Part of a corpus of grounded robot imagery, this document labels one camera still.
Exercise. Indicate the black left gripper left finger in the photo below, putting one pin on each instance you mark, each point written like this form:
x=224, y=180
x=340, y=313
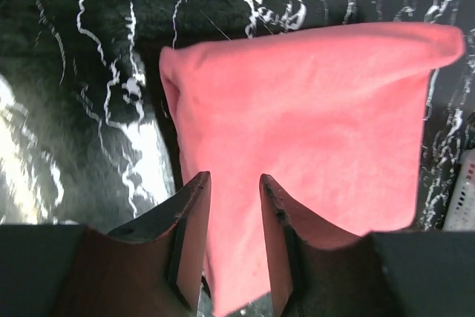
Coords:
x=149, y=266

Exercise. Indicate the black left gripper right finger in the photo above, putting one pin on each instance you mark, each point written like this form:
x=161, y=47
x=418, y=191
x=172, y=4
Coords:
x=319, y=269

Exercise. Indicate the salmon pink t shirt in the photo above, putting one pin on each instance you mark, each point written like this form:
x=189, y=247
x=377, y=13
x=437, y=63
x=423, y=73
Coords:
x=334, y=114

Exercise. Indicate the black marble pattern mat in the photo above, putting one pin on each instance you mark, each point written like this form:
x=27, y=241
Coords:
x=77, y=138

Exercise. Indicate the white plastic laundry basket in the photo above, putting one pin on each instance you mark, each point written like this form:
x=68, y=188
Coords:
x=460, y=214

